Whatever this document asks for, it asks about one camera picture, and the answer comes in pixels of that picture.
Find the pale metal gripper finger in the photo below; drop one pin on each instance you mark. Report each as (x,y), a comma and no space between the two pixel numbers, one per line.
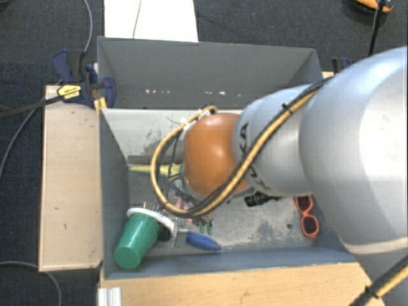
(180,237)
(152,206)

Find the green plastic cup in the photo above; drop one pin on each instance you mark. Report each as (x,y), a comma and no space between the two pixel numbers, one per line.
(134,242)

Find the pale wood board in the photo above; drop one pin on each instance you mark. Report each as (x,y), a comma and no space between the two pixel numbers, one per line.
(70,171)

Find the grey metal bin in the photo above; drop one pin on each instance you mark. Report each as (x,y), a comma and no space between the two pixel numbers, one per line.
(191,72)

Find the orange sunglasses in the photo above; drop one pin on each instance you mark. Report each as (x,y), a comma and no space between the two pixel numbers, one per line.
(308,226)

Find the black cylinder on white bracket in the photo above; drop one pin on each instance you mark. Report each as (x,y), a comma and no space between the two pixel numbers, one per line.
(259,199)

